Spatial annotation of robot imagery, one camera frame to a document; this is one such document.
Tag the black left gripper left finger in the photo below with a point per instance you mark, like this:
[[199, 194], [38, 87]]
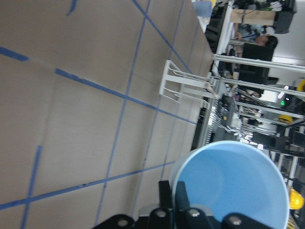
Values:
[[165, 195]]

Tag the seated person in background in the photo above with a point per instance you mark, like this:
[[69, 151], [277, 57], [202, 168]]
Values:
[[254, 33]]

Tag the white wire cup rack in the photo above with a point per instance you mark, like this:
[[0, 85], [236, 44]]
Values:
[[177, 85]]

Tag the light blue transferred cup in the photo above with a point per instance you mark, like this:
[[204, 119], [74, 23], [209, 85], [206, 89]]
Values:
[[234, 177]]

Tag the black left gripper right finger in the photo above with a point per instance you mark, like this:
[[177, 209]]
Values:
[[181, 198]]

